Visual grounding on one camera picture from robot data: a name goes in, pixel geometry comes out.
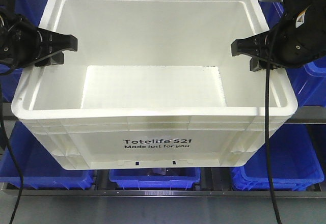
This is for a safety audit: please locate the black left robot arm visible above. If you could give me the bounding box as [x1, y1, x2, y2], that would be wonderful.
[1, 0, 77, 74]

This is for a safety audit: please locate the black cable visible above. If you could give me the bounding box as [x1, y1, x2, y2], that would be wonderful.
[0, 12, 25, 224]
[263, 17, 283, 224]

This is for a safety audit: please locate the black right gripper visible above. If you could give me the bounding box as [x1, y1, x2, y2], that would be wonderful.
[231, 17, 325, 72]

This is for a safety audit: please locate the blue bin lower right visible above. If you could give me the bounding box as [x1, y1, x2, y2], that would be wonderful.
[230, 124, 324, 191]

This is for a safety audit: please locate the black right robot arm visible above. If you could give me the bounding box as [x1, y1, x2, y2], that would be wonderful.
[231, 0, 325, 72]

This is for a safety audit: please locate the black right cable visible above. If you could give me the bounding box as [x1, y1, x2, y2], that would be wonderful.
[263, 17, 283, 224]

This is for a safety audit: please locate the blue bin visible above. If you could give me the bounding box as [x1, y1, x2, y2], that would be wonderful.
[108, 167, 201, 190]
[287, 57, 325, 107]
[230, 124, 324, 191]
[9, 122, 94, 190]

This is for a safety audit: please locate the blue bin lower middle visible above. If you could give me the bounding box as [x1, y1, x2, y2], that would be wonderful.
[108, 167, 201, 190]

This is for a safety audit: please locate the blue bin right side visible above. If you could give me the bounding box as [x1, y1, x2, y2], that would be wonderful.
[287, 57, 325, 107]

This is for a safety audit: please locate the black left cable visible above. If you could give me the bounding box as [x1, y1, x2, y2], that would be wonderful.
[0, 12, 25, 224]

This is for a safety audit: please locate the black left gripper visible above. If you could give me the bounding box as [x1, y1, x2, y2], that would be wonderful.
[1, 14, 78, 68]

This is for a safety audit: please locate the blue bin lower left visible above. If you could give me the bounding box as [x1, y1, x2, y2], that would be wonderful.
[9, 122, 94, 190]

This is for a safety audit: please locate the white plastic Totelife bin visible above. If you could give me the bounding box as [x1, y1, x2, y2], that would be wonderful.
[11, 0, 298, 172]

